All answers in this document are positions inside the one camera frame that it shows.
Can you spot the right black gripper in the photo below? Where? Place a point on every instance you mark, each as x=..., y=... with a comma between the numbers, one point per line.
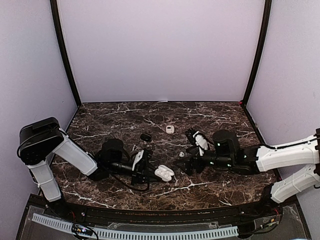
x=190, y=166

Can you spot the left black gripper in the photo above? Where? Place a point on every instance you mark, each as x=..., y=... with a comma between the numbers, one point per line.
x=138, y=173

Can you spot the white oval charging case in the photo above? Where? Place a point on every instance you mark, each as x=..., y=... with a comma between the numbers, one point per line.
x=164, y=172

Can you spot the beige gold-rimmed charging case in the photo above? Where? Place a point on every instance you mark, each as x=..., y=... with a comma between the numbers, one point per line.
x=170, y=129

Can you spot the black round charging case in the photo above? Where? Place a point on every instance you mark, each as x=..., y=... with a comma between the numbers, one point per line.
x=146, y=137

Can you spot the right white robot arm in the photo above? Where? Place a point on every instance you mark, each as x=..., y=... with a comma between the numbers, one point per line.
x=262, y=158

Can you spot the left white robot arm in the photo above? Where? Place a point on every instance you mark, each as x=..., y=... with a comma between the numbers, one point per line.
x=44, y=141

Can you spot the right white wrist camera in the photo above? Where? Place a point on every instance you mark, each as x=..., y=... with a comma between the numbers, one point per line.
x=197, y=139

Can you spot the black front table rail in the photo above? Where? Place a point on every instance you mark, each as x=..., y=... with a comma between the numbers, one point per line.
x=101, y=215

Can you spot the white slotted cable duct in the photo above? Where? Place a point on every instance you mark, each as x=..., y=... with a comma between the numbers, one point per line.
x=134, y=232

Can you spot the right black frame post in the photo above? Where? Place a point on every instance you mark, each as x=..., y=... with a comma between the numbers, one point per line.
x=258, y=52

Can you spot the black frame post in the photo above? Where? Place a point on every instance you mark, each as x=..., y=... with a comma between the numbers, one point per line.
x=258, y=52
x=63, y=52

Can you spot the left black frame post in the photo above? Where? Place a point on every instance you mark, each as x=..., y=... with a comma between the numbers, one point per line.
x=63, y=52

